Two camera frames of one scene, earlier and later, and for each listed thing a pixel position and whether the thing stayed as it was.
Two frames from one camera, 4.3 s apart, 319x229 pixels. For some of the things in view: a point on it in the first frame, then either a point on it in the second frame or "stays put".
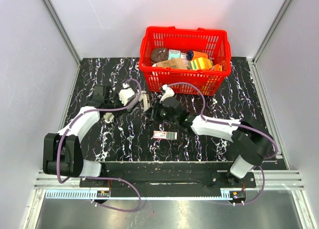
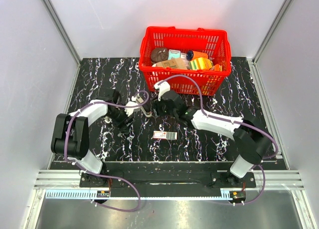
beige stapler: x=108 y=116 stays put
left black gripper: x=116 y=97 -> x=121 y=126
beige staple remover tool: x=145 y=97 -> x=148 y=114
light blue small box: x=174 y=54 stays put
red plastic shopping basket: x=200 y=57 stays put
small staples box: x=165 y=134 stays put
